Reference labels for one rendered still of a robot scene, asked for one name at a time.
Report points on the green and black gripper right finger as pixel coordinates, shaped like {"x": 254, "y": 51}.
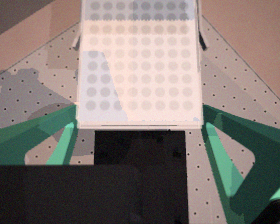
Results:
{"x": 243, "y": 199}

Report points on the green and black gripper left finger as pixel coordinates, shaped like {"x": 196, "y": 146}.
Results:
{"x": 18, "y": 139}

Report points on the white multi-well plate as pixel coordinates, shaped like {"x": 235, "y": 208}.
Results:
{"x": 139, "y": 65}

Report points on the grey slotted plate rack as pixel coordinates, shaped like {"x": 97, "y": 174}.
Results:
{"x": 202, "y": 38}

